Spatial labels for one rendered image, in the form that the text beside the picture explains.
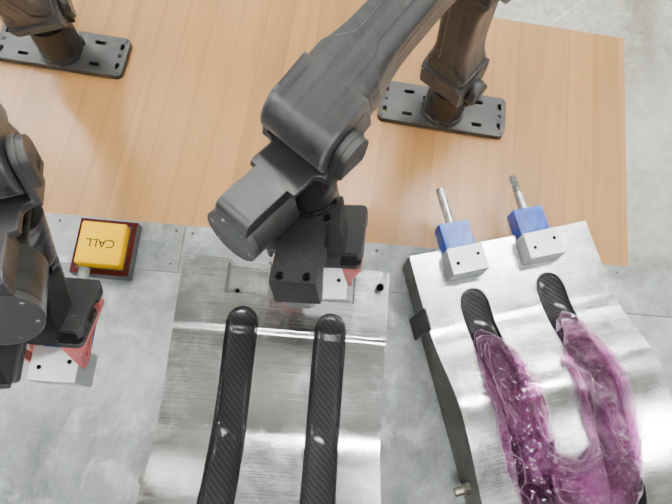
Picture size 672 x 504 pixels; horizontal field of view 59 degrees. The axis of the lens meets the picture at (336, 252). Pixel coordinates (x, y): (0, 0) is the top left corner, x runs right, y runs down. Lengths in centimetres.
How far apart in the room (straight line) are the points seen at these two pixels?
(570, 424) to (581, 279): 20
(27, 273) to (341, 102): 28
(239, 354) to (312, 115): 36
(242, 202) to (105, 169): 47
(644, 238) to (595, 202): 101
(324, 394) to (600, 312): 38
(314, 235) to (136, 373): 38
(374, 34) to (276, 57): 52
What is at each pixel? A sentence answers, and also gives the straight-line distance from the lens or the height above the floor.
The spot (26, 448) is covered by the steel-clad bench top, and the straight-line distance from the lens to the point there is 87.
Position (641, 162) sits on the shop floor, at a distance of 210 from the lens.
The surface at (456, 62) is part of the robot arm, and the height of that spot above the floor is 100.
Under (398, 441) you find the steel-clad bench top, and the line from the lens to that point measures 82.
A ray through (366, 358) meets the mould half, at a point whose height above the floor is 89.
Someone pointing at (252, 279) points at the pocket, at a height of 86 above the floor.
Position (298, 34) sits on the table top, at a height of 80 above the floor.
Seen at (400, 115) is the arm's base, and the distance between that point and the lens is 95.
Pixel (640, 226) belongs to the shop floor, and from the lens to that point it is 200.
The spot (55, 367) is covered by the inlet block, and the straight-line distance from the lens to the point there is 69.
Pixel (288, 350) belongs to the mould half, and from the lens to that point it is 73.
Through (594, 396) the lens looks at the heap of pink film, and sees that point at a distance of 77.
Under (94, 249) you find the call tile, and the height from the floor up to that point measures 84.
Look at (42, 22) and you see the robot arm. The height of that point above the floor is 93.
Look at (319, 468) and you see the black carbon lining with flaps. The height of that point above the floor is 89.
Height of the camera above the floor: 161
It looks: 71 degrees down
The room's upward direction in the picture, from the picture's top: 11 degrees clockwise
